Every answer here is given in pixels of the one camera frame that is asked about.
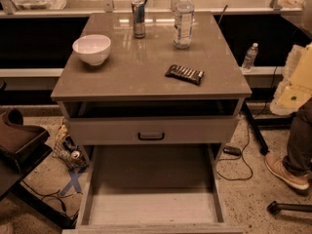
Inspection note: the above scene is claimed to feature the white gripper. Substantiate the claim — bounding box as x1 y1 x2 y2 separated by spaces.
270 44 312 116

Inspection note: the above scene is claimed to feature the large clear water bottle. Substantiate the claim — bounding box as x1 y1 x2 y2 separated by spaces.
174 0 195 49

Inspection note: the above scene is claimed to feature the grey drawer cabinet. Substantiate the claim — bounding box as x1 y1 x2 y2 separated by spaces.
52 12 251 156

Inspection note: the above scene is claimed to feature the black stand leg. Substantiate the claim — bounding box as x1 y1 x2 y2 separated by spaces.
242 102 269 156

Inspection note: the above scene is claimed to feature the black power adapter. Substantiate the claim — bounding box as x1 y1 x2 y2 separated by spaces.
223 146 241 157

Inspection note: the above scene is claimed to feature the small water bottle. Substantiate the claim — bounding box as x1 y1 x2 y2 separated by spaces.
242 43 258 72

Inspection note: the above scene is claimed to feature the black floor cable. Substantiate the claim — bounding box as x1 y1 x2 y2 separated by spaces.
215 65 284 181

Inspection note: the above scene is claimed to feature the wire basket with cans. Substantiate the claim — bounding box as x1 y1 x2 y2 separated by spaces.
53 125 87 169

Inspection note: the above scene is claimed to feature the white ceramic bowl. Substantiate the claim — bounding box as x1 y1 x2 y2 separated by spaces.
72 34 111 66

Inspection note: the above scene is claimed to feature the closed drawer with black handle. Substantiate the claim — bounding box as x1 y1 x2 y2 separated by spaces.
65 116 239 145

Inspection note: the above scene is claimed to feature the blue tape cross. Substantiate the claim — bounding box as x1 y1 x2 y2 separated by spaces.
59 167 87 196

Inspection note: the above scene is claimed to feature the tan shoe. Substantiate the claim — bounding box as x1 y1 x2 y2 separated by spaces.
264 153 309 191

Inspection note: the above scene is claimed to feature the dark brown chair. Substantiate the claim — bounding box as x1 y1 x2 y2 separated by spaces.
0 109 78 229

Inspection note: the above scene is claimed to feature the red bull can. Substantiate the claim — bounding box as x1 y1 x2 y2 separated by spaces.
132 0 145 38

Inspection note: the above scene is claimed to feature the open middle drawer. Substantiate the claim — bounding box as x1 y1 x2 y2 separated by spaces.
62 144 243 234

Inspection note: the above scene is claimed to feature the black chair base leg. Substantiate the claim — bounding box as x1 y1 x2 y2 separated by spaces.
267 201 312 215

